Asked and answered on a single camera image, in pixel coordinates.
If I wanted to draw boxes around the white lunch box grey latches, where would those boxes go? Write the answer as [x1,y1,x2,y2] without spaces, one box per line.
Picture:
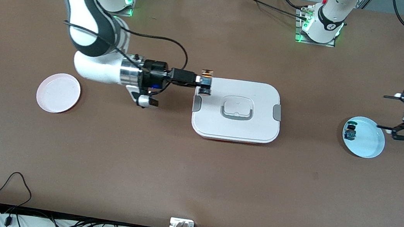
[188,75,286,148]

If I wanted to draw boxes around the thin black looped cable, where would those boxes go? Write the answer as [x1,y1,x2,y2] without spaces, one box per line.
[0,170,35,220]

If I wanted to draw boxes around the pink round plate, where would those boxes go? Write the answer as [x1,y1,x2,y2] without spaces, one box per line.
[34,70,83,116]

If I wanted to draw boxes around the black cable across table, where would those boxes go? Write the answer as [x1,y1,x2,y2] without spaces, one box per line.
[235,0,313,19]

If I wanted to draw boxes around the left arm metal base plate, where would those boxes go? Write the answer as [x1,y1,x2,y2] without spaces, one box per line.
[293,6,341,48]

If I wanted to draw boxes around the light blue round plate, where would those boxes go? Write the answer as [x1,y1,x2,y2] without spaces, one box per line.
[339,114,388,161]

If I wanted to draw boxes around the white socket block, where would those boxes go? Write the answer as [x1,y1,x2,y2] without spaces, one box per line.
[169,217,195,227]

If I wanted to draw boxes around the green mushroom push-button switch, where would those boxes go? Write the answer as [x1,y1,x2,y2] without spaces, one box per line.
[344,122,358,142]

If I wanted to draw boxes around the orange push-button switch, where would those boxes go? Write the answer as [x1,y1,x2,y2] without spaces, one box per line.
[198,68,215,96]

